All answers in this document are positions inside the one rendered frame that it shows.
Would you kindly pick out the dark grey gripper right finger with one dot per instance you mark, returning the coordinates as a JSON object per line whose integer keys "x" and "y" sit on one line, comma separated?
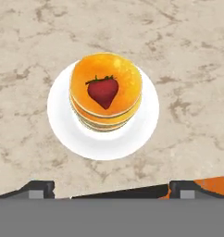
{"x": 184, "y": 187}

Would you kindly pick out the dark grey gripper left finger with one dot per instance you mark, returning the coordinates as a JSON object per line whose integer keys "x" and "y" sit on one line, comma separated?
{"x": 39, "y": 187}

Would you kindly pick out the red strawberry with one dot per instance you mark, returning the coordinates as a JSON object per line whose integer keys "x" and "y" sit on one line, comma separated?
{"x": 103, "y": 92}

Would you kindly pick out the golden pancake stack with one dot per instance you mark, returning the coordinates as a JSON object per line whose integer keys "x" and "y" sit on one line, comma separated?
{"x": 123, "y": 83}

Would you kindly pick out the white round plate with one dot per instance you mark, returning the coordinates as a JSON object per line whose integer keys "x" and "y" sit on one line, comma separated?
{"x": 86, "y": 140}

